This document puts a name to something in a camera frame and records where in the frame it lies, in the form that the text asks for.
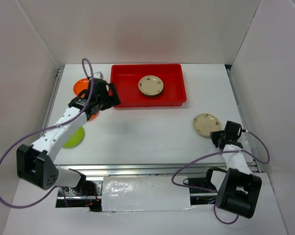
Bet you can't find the cream plate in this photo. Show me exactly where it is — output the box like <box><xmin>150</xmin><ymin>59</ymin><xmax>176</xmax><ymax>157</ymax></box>
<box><xmin>138</xmin><ymin>75</ymin><xmax>164</xmax><ymax>94</ymax></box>
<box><xmin>193</xmin><ymin>113</ymin><xmax>222</xmax><ymax>138</ymax></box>

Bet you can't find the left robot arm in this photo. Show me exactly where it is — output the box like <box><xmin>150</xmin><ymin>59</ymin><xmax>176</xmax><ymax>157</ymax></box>
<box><xmin>16</xmin><ymin>78</ymin><xmax>121</xmax><ymax>195</ymax></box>

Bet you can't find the near orange plate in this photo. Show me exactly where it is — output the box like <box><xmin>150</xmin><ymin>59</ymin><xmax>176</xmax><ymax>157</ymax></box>
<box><xmin>88</xmin><ymin>113</ymin><xmax>99</xmax><ymax>121</ymax></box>

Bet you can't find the aluminium rail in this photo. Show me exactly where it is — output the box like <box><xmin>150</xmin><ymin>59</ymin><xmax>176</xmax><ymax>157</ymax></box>
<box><xmin>54</xmin><ymin>163</ymin><xmax>258</xmax><ymax>177</ymax></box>

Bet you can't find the orange plate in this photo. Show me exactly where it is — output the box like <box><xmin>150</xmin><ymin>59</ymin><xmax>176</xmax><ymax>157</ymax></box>
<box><xmin>88</xmin><ymin>113</ymin><xmax>99</xmax><ymax>121</ymax></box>
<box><xmin>73</xmin><ymin>78</ymin><xmax>89</xmax><ymax>96</ymax></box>

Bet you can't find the white foil cover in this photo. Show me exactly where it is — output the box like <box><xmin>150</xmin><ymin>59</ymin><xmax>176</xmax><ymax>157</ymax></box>
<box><xmin>101</xmin><ymin>176</ymin><xmax>191</xmax><ymax>212</ymax></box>

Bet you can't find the blue floral plate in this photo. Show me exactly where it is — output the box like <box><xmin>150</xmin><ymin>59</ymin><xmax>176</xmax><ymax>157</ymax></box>
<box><xmin>143</xmin><ymin>93</ymin><xmax>162</xmax><ymax>98</ymax></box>

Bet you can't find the red plastic bin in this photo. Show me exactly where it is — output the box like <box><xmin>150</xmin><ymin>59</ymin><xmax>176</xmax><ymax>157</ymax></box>
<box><xmin>110</xmin><ymin>64</ymin><xmax>187</xmax><ymax>108</ymax></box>

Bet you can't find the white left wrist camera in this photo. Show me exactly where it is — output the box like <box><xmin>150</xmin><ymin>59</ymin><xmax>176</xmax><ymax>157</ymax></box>
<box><xmin>92</xmin><ymin>71</ymin><xmax>103</xmax><ymax>80</ymax></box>

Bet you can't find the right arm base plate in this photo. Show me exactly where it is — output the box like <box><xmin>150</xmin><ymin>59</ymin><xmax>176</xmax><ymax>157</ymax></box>
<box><xmin>183</xmin><ymin>178</ymin><xmax>217</xmax><ymax>194</ymax></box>

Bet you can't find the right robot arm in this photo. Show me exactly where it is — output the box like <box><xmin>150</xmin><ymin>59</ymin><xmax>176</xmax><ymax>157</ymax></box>
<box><xmin>204</xmin><ymin>121</ymin><xmax>262</xmax><ymax>219</ymax></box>

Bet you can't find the green plate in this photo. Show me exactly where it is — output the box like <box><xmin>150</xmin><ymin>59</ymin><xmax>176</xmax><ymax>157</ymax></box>
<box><xmin>63</xmin><ymin>127</ymin><xmax>85</xmax><ymax>149</ymax></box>

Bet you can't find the far orange plate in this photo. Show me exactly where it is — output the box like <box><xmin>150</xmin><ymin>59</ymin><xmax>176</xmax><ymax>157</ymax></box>
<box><xmin>73</xmin><ymin>78</ymin><xmax>89</xmax><ymax>96</ymax></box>

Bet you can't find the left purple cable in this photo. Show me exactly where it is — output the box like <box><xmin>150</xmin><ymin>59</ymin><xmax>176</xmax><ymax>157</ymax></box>
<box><xmin>0</xmin><ymin>58</ymin><xmax>98</xmax><ymax>209</ymax></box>

